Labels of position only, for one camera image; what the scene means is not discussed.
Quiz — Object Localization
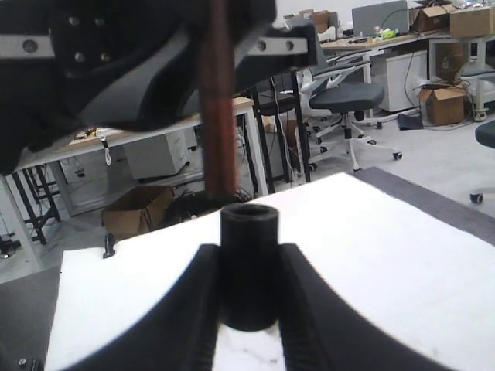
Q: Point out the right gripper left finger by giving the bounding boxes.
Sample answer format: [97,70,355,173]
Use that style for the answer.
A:
[57,243,222,371]

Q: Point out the copper brown bolt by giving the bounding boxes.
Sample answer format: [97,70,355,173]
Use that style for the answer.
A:
[200,0,238,196]

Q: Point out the grey office chair white base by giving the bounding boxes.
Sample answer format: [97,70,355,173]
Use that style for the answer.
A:
[305,81,405,173]

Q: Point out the closed cardboard box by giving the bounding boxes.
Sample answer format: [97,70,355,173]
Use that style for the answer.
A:
[449,6,495,39]

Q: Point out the white mesh office chair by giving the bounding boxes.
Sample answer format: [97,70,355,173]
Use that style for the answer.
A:
[298,49,374,134]

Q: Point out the white drawer cabinet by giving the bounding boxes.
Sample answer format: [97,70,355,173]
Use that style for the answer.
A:
[385,49,431,114]
[122,130,191,182]

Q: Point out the black metal table frame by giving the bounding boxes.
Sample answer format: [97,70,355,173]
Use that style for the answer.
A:
[236,69,312,194]

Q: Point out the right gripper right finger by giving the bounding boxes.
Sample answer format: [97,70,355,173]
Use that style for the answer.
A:
[275,242,457,371]

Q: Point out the grey desk partition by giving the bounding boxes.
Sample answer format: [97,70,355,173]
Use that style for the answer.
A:
[351,0,411,36]

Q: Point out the open cardboard box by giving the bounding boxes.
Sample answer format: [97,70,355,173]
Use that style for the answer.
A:
[101,185,176,237]
[408,2,457,33]
[416,83,469,127]

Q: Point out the black cylindrical sleeve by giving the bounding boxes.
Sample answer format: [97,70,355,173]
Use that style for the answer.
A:
[219,203,283,333]

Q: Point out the dark office chair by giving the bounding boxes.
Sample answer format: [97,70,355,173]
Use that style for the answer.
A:
[469,118,495,205]

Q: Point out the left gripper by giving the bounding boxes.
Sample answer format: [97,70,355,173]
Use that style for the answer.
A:
[0,0,319,175]

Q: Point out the small black bolt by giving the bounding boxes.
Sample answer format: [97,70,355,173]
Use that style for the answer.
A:
[102,233,118,260]

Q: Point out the white desk with wooden top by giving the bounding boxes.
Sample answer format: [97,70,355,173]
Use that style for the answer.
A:
[0,96,269,272]

